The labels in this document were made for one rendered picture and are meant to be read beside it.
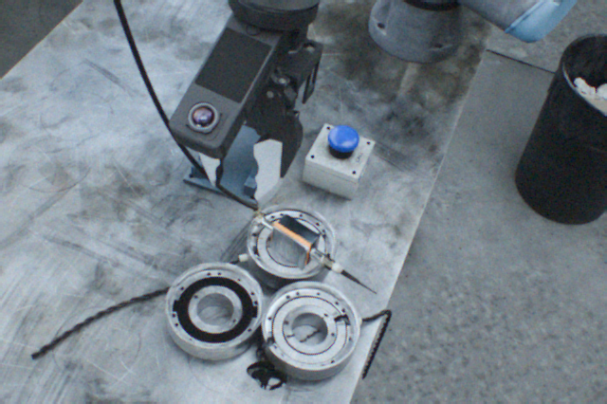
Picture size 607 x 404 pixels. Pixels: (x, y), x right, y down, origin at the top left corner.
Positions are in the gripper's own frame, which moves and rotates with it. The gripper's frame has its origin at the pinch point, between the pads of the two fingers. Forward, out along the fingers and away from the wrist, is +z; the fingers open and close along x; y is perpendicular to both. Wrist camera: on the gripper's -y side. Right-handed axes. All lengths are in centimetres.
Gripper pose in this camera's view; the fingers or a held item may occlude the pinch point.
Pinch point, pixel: (236, 189)
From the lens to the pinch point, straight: 67.7
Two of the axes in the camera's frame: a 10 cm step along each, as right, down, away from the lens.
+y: 3.7, -6.1, 7.0
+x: -9.1, -3.8, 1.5
